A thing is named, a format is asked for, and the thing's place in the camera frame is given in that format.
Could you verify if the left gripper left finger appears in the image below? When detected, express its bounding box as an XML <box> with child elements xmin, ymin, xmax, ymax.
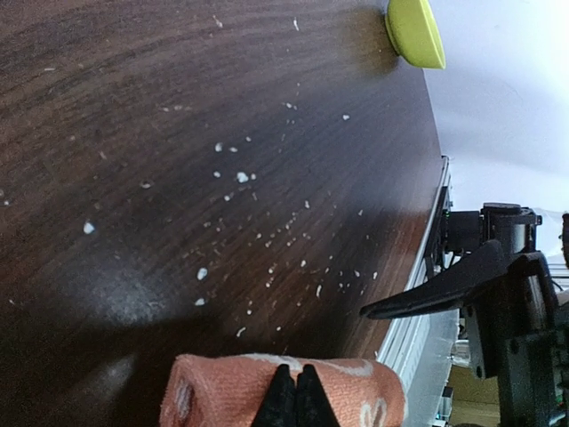
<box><xmin>251</xmin><ymin>364</ymin><xmax>296</xmax><ymax>427</ymax></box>

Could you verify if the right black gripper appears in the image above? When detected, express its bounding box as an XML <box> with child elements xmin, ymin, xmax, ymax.
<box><xmin>359</xmin><ymin>240</ymin><xmax>568</xmax><ymax>426</ymax></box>

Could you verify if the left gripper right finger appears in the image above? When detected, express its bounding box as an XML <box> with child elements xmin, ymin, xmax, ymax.
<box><xmin>295</xmin><ymin>365</ymin><xmax>340</xmax><ymax>427</ymax></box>

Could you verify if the orange rabbit pattern towel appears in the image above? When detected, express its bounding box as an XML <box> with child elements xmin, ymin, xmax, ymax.
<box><xmin>159</xmin><ymin>353</ymin><xmax>407</xmax><ymax>426</ymax></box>

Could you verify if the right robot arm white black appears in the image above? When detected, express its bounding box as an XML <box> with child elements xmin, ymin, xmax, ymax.
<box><xmin>360</xmin><ymin>204</ymin><xmax>568</xmax><ymax>426</ymax></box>

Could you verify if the lime green bowl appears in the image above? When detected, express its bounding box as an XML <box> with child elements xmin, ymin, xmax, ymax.
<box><xmin>385</xmin><ymin>0</ymin><xmax>446</xmax><ymax>69</ymax></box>

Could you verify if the aluminium front rail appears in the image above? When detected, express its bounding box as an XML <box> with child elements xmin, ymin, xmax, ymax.
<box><xmin>375</xmin><ymin>156</ymin><xmax>450</xmax><ymax>402</ymax></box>

